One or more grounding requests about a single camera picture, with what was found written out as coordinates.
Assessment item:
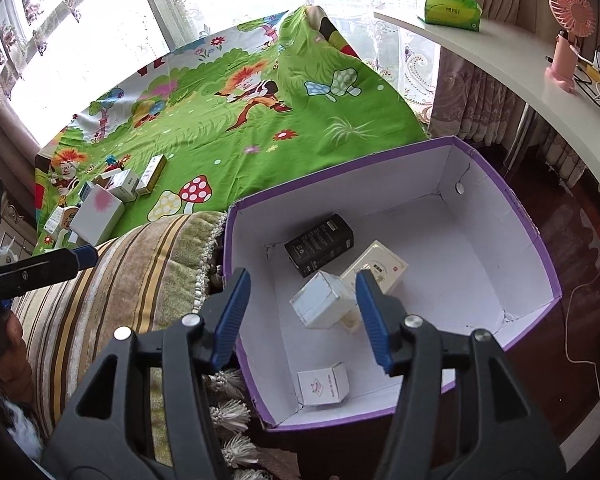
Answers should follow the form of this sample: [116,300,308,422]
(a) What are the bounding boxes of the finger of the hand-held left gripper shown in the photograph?
[0,245,100,306]

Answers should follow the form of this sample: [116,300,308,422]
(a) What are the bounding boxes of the plain white cube box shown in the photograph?
[290,270,363,330]

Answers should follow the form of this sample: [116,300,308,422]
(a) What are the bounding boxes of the cream box red label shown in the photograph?
[339,240,410,333]

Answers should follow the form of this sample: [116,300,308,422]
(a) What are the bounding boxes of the carved white nightstand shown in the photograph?
[0,195,38,261]

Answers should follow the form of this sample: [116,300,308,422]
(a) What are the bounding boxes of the person's left hand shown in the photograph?
[0,310,33,403]

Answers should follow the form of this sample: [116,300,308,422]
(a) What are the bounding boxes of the green cartoon printed blanket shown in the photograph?
[32,4,428,256]

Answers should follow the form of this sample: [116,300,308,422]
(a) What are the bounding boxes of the white cable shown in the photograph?
[565,265,600,406]

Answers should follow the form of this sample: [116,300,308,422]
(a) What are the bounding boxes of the white curved desk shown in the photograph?
[374,10,600,201]

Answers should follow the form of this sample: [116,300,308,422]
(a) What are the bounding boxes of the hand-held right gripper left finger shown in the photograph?
[40,267,253,480]

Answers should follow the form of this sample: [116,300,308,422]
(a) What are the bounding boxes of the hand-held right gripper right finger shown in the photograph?
[355,269,581,480]

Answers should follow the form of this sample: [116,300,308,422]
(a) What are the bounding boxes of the beige patterned curtain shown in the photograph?
[427,0,600,196]

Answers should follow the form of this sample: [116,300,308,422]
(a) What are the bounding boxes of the pink desk fan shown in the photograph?
[545,0,597,93]

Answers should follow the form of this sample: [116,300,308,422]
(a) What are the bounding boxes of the white box pink splash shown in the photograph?
[70,183,126,246]

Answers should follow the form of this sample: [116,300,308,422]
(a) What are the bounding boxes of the brown curtain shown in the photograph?
[0,80,36,176]

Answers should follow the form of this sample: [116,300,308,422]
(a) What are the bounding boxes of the purple cardboard box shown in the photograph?
[221,135,563,433]

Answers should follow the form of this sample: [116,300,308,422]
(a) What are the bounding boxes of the small white box red print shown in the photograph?
[296,361,351,407]

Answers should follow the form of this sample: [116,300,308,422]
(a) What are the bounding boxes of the white box gold sides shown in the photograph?
[136,154,168,197]

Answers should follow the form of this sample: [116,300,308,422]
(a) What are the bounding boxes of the long white box grey logo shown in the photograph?
[105,169,140,203]

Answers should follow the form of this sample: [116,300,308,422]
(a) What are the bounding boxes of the green tissue pack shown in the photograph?
[416,0,483,32]

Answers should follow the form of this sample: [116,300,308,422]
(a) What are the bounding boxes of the white fluffy cloth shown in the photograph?
[0,400,43,461]

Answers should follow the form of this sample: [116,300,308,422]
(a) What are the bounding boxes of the black box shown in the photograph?
[284,213,355,278]

